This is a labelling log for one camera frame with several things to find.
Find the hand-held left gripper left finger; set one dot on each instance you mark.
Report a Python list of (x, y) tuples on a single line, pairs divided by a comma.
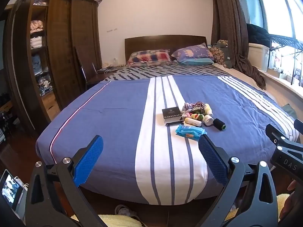
[(88, 160)]

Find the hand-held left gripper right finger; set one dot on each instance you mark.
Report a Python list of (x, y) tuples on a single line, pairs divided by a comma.
[(211, 158)]

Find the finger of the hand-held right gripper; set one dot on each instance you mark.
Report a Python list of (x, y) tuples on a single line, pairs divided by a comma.
[(298, 125), (275, 134)]

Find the person's right hand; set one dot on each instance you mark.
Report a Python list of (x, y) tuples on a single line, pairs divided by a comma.
[(288, 201)]

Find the dark green cloth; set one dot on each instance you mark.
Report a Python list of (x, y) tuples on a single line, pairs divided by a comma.
[(290, 110)]

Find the blue wet wipes packet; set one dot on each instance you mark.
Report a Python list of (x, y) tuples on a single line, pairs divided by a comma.
[(190, 132)]

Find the black thread spool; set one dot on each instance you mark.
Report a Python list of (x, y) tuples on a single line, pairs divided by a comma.
[(219, 124)]

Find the blue white striped blanket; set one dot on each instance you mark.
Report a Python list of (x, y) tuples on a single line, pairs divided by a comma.
[(106, 127)]

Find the white round jar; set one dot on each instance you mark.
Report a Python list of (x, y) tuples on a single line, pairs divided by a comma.
[(207, 120)]

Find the monkey toy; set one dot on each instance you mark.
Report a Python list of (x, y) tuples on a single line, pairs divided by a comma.
[(297, 75)]

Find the white bottle with yellow cap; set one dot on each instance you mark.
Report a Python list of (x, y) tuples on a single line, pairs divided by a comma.
[(208, 108)]

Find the grey slipper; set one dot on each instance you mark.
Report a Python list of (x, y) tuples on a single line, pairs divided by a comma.
[(124, 210)]

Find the white storage box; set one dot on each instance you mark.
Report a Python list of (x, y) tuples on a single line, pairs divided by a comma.
[(258, 56)]

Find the phone with lit screen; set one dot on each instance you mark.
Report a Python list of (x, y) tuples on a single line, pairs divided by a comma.
[(10, 190)]

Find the black metal rack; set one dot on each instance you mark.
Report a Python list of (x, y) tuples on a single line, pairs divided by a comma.
[(287, 41)]

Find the folding chair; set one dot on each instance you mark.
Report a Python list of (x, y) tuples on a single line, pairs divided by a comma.
[(82, 71)]

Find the zigzag patterned bed sheet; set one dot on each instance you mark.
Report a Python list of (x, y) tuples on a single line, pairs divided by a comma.
[(165, 72)]

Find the teal pillow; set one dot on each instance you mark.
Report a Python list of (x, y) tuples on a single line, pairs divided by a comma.
[(196, 61)]

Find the black jacket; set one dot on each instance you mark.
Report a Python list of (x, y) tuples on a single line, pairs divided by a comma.
[(258, 34)]

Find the patterned brown cushion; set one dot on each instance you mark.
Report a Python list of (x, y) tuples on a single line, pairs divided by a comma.
[(217, 52)]

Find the purple elephant print pillow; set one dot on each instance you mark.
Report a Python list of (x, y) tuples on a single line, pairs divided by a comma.
[(193, 51)]

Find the blue folded clothes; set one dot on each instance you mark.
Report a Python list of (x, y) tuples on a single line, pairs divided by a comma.
[(39, 63)]

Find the dark wooden wardrobe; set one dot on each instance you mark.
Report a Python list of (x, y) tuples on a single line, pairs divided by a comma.
[(64, 47)]

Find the brown curtain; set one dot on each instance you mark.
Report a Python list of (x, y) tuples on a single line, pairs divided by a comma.
[(227, 28)]

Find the plaid pillow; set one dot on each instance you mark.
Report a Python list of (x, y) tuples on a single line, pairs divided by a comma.
[(150, 57)]

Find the wooden headboard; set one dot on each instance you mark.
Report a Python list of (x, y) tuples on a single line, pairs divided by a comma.
[(163, 43)]

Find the white folded clothes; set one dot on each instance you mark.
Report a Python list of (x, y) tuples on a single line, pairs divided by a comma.
[(36, 42)]

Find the pink folded clothes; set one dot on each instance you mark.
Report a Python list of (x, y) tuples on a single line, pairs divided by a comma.
[(36, 25)]

